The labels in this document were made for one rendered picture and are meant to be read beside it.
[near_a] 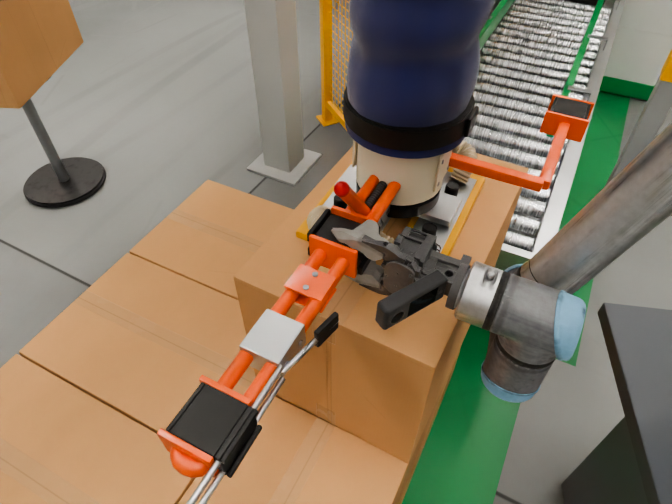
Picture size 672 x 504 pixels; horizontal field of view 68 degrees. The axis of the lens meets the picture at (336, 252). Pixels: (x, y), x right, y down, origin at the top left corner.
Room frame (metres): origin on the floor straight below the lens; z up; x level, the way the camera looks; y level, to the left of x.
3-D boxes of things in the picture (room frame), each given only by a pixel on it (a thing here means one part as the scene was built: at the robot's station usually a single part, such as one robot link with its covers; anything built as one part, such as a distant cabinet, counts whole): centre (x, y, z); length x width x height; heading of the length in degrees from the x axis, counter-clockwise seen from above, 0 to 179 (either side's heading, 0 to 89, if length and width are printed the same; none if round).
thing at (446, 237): (0.75, -0.21, 0.97); 0.34 x 0.10 x 0.05; 153
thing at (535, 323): (0.42, -0.28, 1.07); 0.12 x 0.09 x 0.10; 63
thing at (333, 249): (0.57, -0.01, 1.07); 0.10 x 0.08 x 0.06; 63
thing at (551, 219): (2.00, -1.11, 0.50); 2.31 x 0.05 x 0.19; 153
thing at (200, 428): (0.26, 0.15, 1.07); 0.08 x 0.07 x 0.05; 153
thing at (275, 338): (0.38, 0.08, 1.07); 0.07 x 0.07 x 0.04; 63
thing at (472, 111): (0.79, -0.13, 1.19); 0.23 x 0.23 x 0.04
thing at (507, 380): (0.43, -0.29, 0.96); 0.12 x 0.09 x 0.12; 161
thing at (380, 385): (0.77, -0.13, 0.75); 0.60 x 0.40 x 0.40; 151
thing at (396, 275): (0.51, -0.14, 1.07); 0.12 x 0.09 x 0.08; 63
